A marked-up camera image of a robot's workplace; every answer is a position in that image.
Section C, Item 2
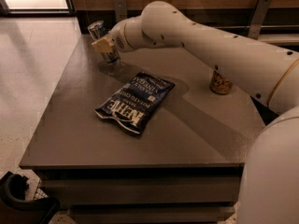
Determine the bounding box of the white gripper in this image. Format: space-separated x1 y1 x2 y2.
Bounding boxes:
92 16 143 53

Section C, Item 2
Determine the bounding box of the redbull can blue silver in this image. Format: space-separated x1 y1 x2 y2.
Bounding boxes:
88 21 121 65

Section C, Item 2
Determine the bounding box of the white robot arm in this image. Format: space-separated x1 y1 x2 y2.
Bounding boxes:
93 1 299 224

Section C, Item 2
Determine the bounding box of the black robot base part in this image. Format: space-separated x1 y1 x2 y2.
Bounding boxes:
0 172 60 224

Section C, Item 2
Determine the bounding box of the orange LaCroix can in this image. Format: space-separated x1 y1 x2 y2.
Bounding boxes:
209 71 233 95

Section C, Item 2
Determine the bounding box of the blue Kettle chips bag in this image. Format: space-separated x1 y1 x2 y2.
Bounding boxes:
95 72 175 134

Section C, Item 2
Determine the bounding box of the grey drawer cabinet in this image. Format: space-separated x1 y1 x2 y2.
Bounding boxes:
21 35 264 212

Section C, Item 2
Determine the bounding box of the upper grey drawer front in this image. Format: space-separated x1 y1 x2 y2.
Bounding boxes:
42 177 240 205

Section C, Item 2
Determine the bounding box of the grey drawer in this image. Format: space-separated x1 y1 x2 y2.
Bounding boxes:
68 206 235 224
42 177 240 205

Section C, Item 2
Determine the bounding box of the lower grey drawer front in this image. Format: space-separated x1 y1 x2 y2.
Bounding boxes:
68 206 235 224

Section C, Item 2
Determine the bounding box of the left metal wall bracket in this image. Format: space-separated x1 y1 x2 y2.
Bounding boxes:
113 0 127 22

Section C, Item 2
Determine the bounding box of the metal wall bracket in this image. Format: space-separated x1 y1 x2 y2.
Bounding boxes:
113 0 127 22
248 0 272 39

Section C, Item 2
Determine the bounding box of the right metal wall bracket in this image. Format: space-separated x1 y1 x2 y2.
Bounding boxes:
248 0 272 39

